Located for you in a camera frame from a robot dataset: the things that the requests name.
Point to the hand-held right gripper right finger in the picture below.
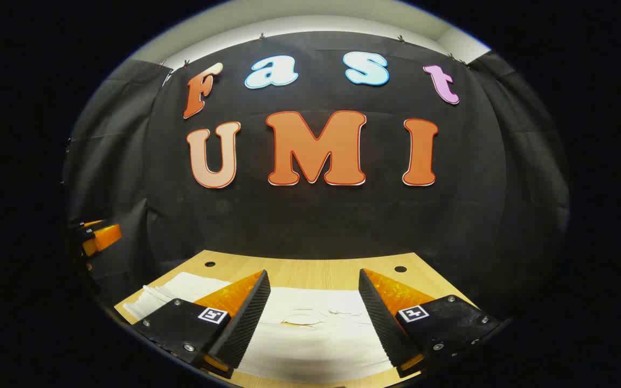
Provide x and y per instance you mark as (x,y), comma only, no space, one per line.
(383,323)

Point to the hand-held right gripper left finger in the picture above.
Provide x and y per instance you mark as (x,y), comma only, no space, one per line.
(246,323)

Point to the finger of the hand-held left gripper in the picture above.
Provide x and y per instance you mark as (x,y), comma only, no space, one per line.
(100,237)

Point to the white jeans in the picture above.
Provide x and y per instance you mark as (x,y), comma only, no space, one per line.
(310,345)

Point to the black backdrop cloth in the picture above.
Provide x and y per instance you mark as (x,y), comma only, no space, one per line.
(310,226)

